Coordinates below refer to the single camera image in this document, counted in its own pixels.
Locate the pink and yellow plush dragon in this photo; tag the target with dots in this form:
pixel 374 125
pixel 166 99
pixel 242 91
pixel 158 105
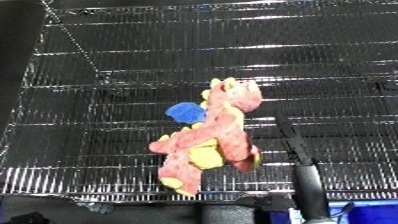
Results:
pixel 222 133

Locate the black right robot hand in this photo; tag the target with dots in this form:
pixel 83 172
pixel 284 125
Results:
pixel 309 186

